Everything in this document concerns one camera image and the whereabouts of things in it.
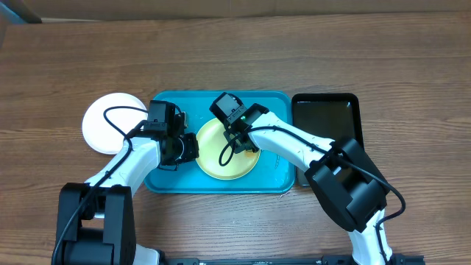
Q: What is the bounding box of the blue plastic tray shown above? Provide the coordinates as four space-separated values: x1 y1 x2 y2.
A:
144 91 296 194

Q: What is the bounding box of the green yellow sponge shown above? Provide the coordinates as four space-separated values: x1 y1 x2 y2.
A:
245 148 260 159

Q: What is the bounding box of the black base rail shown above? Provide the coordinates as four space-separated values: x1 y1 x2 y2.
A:
157 253 426 265

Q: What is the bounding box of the pinkish white plate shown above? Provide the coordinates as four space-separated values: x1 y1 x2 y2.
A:
82 93 147 155

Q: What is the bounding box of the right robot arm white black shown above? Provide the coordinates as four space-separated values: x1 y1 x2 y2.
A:
210 102 393 264

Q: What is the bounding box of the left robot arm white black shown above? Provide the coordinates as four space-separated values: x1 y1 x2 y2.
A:
52 132 198 264

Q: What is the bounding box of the black tray with water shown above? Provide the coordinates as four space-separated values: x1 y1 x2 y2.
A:
291 92 365 188

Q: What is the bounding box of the yellow plate with sauce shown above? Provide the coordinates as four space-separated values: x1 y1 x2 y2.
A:
196 118 260 180

